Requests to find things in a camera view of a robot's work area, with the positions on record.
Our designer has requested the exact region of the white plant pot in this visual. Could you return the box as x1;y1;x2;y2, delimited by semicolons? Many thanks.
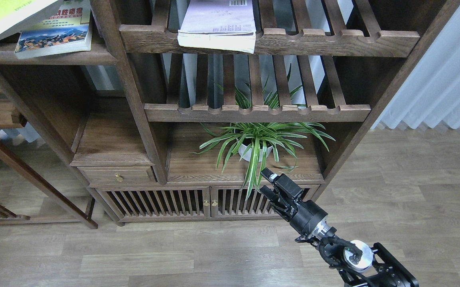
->
238;143;273;162

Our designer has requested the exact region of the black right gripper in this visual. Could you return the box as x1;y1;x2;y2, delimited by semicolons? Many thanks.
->
259;168;328;240

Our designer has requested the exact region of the yellow green magazine stack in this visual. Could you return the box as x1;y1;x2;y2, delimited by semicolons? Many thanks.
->
0;0;63;40

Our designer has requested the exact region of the white pleated curtain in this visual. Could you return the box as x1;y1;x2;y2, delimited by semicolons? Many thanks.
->
372;7;460;129

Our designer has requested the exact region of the green spider plant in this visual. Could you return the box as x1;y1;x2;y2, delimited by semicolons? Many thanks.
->
193;64;336;201

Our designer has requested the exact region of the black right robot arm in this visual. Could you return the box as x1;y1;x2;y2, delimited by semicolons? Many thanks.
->
260;168;419;287

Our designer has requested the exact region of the brass drawer knob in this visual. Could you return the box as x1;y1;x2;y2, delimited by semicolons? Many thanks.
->
115;174;124;182

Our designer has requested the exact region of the white lavender book stack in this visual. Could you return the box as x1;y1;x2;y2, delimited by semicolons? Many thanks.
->
177;0;257;54

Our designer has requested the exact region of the dark wooden bookshelf cabinet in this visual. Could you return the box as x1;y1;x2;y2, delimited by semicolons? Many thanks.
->
0;0;460;225

